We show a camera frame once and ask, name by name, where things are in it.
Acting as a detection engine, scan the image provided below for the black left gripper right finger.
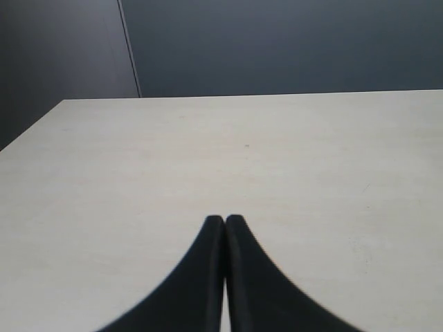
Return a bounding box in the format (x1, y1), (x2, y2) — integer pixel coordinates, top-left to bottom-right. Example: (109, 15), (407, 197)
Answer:
(226, 214), (350, 331)

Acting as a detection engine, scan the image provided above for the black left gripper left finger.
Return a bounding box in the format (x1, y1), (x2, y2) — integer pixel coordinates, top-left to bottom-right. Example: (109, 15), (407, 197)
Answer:
(101, 215), (225, 332)

